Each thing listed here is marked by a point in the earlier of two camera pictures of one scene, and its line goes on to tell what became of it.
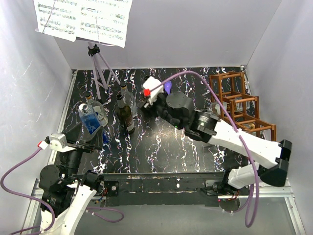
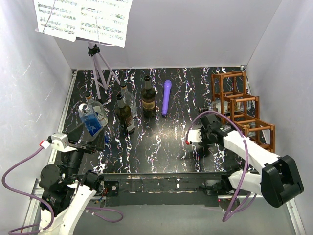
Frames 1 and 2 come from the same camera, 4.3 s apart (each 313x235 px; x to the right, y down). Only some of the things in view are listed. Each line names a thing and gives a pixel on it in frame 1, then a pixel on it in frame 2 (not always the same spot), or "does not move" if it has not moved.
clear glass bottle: (99, 110) does not move
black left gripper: (96, 141) does not move
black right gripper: (147, 107) -> (204, 141)
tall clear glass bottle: (129, 99) does not move
